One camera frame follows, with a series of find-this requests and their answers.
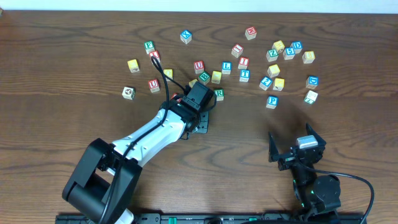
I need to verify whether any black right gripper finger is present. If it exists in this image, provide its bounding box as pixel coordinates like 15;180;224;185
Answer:
306;123;326;146
268;132;279;162

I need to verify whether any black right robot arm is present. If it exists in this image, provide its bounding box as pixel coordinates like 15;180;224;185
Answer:
269;124;341;216

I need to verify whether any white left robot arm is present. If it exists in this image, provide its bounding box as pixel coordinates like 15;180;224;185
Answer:
62;83;215;223

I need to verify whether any green white Z block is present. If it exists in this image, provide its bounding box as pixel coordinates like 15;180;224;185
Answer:
304;90;318;105

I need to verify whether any green R wooden block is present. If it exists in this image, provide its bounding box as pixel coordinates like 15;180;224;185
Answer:
214;88;224;101

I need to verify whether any red A wooden block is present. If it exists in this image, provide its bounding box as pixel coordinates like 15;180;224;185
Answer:
172;93;182;102

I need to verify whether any yellow acorn wooden block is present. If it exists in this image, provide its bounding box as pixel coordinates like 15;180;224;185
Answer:
188;79;198;88

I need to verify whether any blue P wooden block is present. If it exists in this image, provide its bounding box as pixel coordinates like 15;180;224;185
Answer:
266;96;279;109

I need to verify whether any blue D block right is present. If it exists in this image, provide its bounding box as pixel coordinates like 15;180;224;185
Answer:
306;76;319;89

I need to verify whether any blue d block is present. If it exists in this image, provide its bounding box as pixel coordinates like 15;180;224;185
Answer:
306;76;319;89
290;41;303;54

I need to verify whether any green B wooden block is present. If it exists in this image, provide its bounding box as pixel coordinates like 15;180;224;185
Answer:
198;72;211;85

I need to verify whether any yellow block beside B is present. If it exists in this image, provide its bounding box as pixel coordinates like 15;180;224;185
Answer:
211;71;222;84

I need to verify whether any yellow hammer wooden block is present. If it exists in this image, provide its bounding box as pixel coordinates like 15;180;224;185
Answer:
273;78;285;91

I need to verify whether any red U block centre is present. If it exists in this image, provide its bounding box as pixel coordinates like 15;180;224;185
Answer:
194;60;205;74

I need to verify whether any red u block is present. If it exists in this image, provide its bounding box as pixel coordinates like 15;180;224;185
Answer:
194;60;205;74
148;79;160;93

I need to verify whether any red U block near left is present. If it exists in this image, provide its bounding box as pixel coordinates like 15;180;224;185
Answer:
148;79;160;93

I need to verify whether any yellow O wooden block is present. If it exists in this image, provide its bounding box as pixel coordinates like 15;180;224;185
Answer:
163;68;174;81

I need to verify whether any blue 2 wooden block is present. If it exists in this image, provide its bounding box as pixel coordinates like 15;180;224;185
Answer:
259;76;272;91

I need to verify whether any blue L wooden block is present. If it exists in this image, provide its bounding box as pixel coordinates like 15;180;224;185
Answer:
221;62;232;75

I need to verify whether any blue T wooden block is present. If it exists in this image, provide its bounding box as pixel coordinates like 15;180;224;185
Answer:
239;70;251;82

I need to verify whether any yellow block mid right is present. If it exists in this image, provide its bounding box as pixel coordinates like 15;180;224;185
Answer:
267;64;280;78

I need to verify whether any yellow 8 wooden block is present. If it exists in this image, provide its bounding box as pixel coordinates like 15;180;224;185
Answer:
302;51;315;64

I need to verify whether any red I block lower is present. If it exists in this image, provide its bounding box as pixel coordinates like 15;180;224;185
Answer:
238;57;249;70

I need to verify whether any red i block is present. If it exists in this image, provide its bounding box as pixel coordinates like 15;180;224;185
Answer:
231;44;244;58
238;57;249;70

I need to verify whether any blue 5 wooden block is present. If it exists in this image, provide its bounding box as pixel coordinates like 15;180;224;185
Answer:
283;47;295;60

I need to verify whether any soccer ball O wooden block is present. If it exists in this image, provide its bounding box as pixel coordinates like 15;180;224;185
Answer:
122;86;136;100

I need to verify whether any green Z wooden block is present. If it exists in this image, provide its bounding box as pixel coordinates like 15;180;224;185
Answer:
266;49;279;62

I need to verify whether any red I block upper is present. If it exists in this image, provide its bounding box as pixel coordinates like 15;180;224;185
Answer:
231;44;244;58

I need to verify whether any blue D block upper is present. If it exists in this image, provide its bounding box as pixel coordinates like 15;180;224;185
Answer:
290;41;303;54

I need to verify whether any red X wooden block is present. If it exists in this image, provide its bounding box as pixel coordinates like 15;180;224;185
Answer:
149;50;160;62

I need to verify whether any yellow block behind Z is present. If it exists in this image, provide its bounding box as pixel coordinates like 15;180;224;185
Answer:
272;40;285;54

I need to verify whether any yellow G wooden block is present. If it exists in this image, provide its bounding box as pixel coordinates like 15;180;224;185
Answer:
127;59;139;73

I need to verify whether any blue X wooden block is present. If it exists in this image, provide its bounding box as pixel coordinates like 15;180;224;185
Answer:
180;30;192;44

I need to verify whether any green F wooden block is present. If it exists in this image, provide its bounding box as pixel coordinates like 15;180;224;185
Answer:
144;41;155;54

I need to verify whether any red block far back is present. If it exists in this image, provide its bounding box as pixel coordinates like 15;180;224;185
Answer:
245;27;257;40

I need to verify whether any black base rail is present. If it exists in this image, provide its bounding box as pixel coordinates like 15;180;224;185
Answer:
55;211;364;224

